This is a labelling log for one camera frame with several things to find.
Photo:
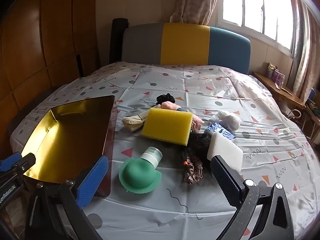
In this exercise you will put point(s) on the clear plastic bag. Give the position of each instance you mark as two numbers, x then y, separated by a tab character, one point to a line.
228	120

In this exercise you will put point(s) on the wooden side table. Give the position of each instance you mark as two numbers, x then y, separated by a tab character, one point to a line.
282	92

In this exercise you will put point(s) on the yellow sponge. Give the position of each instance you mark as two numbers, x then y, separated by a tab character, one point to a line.
167	127

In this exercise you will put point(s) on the dark mesh hair net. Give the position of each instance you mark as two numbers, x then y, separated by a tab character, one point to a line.
198	143

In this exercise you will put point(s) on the pink towel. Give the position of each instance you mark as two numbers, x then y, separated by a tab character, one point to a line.
170	105

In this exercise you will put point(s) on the wooden wardrobe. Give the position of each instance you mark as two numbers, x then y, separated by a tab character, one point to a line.
45	35

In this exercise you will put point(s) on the black scrunchie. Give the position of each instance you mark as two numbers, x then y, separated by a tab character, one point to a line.
165	97

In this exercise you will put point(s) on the red box with gold inside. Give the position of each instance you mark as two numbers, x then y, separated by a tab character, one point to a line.
67	140

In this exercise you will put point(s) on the patterned curtain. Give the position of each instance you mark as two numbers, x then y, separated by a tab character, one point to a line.
306	55
192	2

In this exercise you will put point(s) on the cream socks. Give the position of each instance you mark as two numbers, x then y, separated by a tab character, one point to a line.
133	123

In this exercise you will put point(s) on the black rolled mat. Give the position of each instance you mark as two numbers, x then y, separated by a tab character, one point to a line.
117	40

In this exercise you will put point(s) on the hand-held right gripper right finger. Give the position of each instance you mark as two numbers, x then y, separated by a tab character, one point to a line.
226	180

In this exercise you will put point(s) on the purple box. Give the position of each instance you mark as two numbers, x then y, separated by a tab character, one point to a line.
278	77

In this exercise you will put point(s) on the grey yellow blue headboard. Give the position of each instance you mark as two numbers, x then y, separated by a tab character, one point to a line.
185	43

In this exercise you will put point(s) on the pale packet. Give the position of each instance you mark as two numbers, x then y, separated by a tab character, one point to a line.
270	70

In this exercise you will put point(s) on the pink satin scrunchie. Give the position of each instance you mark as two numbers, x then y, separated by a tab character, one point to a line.
193	171

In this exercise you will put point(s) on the white sponge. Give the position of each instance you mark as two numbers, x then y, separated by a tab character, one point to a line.
226	150

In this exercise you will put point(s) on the window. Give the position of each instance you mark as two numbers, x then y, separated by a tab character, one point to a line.
255	7

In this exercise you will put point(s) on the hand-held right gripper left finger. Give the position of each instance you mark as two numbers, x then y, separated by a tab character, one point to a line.
93	180

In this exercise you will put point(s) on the green silicone bottle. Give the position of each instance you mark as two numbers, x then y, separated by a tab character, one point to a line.
138	172

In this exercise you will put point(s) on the blue tissue packet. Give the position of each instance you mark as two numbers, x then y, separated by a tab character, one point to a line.
220	130

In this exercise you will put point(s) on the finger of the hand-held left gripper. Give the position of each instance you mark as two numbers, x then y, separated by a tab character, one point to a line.
25	163
8	162

